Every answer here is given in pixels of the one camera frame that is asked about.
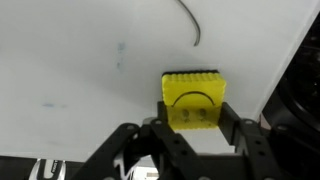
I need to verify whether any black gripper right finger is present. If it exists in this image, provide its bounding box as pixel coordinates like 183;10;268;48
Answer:
218;101;320;180

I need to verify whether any white drawing board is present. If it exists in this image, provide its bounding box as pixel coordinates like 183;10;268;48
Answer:
0;0;320;163

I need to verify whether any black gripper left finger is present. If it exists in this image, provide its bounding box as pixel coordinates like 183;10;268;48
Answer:
71;100;208;180

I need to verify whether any yellow smiley eraser sponge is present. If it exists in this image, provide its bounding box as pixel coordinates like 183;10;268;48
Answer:
161;69;228;131

